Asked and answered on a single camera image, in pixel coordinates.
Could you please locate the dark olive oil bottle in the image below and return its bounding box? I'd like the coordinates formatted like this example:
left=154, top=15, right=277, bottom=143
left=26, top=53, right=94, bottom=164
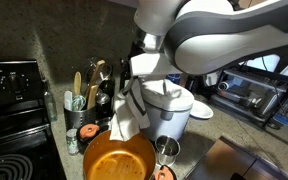
left=118, top=57, right=132, bottom=92

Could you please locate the white rice cooker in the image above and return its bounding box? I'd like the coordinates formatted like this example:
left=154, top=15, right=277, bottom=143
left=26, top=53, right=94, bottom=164
left=138, top=78, right=196, bottom=142

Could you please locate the dark pepper mill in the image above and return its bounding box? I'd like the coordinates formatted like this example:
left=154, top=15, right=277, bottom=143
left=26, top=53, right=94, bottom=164
left=98, top=75, right=116, bottom=105

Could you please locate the wine glass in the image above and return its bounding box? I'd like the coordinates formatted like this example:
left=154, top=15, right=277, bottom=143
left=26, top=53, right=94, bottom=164
left=85, top=61, right=114, bottom=88

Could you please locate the long wooden spatula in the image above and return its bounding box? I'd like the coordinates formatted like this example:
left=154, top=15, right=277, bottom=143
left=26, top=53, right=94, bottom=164
left=83, top=59, right=106, bottom=100

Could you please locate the short wooden spatula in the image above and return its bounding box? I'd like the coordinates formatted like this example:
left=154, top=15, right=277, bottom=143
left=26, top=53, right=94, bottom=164
left=86, top=84, right=100, bottom=111

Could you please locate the white plate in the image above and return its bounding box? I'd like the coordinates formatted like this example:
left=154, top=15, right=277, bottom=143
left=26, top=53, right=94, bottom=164
left=189, top=99, right=215, bottom=121

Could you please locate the small steel cup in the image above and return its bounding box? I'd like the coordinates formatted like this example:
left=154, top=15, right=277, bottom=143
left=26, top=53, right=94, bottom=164
left=154, top=134, right=181, bottom=167

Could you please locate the teal whisk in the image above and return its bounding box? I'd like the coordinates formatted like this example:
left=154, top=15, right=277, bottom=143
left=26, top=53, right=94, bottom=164
left=71, top=95, right=87, bottom=112

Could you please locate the wooden spoon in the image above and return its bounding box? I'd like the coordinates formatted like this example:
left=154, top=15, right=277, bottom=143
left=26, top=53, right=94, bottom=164
left=72, top=71, right=83, bottom=98

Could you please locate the white paper towel roll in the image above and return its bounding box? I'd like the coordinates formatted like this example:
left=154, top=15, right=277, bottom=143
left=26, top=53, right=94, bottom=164
left=203, top=70, right=222, bottom=88

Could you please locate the perforated steel utensil holder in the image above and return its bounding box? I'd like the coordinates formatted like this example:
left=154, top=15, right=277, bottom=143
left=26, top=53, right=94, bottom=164
left=63, top=104, right=98, bottom=145

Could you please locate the white plastic spatula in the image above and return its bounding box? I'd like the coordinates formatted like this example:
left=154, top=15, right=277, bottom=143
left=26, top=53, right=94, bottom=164
left=63, top=90, right=74, bottom=112

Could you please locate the small glass spice jar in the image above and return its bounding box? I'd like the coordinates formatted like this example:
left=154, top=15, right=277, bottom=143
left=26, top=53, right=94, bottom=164
left=65, top=128, right=81, bottom=156

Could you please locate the clear glass bottle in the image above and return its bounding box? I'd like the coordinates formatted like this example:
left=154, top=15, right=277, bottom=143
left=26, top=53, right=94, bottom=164
left=42, top=79, right=58, bottom=123

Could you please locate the toaster oven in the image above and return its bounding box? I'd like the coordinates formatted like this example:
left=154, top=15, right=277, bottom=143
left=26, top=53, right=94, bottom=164
left=209, top=64, right=288, bottom=130

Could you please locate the wooden board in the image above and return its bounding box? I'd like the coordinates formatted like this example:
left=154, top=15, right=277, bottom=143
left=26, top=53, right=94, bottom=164
left=183, top=134, right=288, bottom=180

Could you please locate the black electric stove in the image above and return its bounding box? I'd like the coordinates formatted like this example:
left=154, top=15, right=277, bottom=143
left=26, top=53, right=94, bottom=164
left=0, top=59, right=67, bottom=180

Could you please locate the steel pot with orange handles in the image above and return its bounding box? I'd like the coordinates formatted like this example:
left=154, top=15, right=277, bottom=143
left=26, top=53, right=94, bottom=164
left=76, top=123, right=178, bottom=180

